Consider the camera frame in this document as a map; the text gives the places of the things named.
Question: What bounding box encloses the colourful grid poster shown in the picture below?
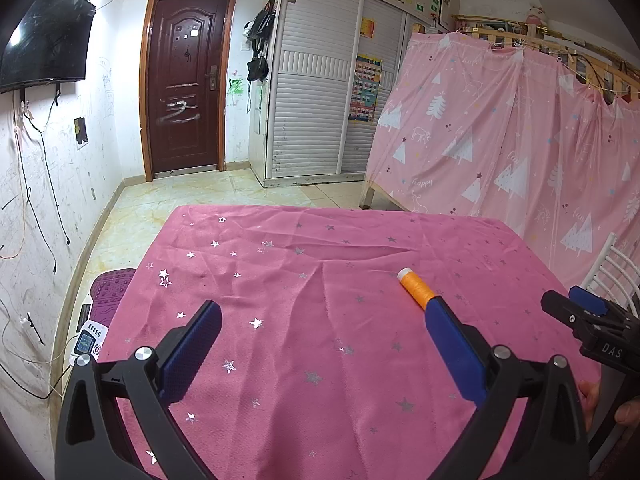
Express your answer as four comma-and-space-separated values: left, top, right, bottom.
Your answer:
348, 53, 384, 124

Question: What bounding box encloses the wooden bed frame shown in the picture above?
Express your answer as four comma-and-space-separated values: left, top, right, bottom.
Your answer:
452, 12, 640, 104

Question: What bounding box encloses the white massager controller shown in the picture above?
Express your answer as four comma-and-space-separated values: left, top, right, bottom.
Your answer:
69, 319, 109, 367

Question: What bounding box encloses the pink star tablecloth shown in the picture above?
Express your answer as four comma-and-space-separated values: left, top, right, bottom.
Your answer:
95, 204, 604, 480

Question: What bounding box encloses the person's right hand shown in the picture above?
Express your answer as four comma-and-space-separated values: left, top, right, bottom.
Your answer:
577, 380, 640, 432

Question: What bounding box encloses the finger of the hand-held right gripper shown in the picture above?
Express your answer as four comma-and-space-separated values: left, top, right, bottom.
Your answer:
541, 289, 601, 341
569, 285, 609, 317

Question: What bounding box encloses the large black hanging bag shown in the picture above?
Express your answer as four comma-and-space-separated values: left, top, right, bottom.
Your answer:
247, 0, 277, 46

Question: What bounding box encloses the white metal chair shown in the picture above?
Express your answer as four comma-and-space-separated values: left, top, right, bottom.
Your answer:
584, 232, 640, 312

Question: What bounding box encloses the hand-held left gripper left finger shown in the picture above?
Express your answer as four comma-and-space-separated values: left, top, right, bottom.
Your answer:
55, 300, 223, 480

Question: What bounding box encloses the orange thread spool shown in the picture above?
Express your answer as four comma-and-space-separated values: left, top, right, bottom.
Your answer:
396, 267, 441, 311

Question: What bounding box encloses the dark brown door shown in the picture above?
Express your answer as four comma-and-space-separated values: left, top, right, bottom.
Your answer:
140, 0, 236, 182

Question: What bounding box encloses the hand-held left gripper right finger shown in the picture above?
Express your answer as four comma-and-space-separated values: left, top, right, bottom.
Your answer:
425, 296, 592, 480

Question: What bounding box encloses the white slatted wardrobe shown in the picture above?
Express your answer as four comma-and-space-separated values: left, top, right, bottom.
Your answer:
248, 0, 462, 189

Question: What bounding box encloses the purple massage mat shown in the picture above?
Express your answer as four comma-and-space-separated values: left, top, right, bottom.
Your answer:
89, 268, 137, 322

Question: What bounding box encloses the wall-mounted black television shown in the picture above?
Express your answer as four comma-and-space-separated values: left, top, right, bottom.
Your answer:
0, 0, 97, 95

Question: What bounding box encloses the pink tree print curtain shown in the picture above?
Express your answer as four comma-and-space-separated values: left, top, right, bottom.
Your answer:
361, 30, 640, 307

